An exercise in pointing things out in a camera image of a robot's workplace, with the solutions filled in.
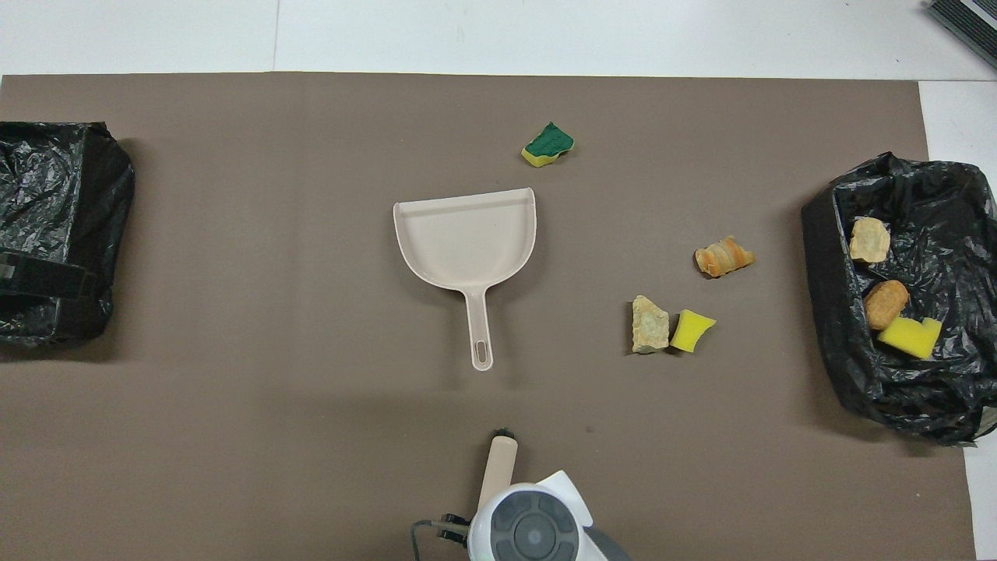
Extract beige hand brush black bristles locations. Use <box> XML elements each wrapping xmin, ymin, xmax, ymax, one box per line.
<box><xmin>477</xmin><ymin>427</ymin><xmax>520</xmax><ymax>515</ymax></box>

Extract notched yellow sponge piece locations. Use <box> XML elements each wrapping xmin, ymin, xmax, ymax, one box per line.
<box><xmin>878</xmin><ymin>316</ymin><xmax>944</xmax><ymax>361</ymax></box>

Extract curved yellow sponge piece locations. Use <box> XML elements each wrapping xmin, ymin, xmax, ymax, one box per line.
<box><xmin>670</xmin><ymin>309</ymin><xmax>717</xmax><ymax>355</ymax></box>

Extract striped croissant bread piece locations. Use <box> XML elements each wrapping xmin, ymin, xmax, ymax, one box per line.
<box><xmin>848</xmin><ymin>217</ymin><xmax>892</xmax><ymax>263</ymax></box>

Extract oval brown bread roll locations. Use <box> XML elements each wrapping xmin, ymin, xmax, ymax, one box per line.
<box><xmin>864</xmin><ymin>280</ymin><xmax>911</xmax><ymax>331</ymax></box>

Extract pale crusty bread chunk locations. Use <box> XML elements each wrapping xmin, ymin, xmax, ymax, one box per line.
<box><xmin>631</xmin><ymin>295</ymin><xmax>671</xmax><ymax>355</ymax></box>

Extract dark grey ribbed device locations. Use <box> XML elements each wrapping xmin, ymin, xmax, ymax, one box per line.
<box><xmin>925</xmin><ymin>0</ymin><xmax>997</xmax><ymax>72</ymax></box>

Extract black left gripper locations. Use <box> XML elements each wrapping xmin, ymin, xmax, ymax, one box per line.
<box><xmin>0</xmin><ymin>250</ymin><xmax>96</xmax><ymax>300</ymax></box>

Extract brown paper table mat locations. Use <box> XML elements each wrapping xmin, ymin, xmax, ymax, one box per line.
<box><xmin>0</xmin><ymin>72</ymin><xmax>978</xmax><ymax>561</ymax></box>

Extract green and yellow sponge piece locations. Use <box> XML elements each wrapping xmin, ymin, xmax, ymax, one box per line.
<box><xmin>521</xmin><ymin>121</ymin><xmax>575</xmax><ymax>168</ymax></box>

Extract beige plastic dustpan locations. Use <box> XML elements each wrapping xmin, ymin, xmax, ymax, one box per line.
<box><xmin>393</xmin><ymin>187</ymin><xmax>537</xmax><ymax>372</ymax></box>

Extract bin lined with black bag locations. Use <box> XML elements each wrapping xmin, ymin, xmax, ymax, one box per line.
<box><xmin>801</xmin><ymin>152</ymin><xmax>997</xmax><ymax>447</ymax></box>
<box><xmin>0</xmin><ymin>121</ymin><xmax>136</xmax><ymax>349</ymax></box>

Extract long orange croissant piece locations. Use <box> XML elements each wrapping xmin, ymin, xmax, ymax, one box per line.
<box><xmin>694</xmin><ymin>236</ymin><xmax>756</xmax><ymax>279</ymax></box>

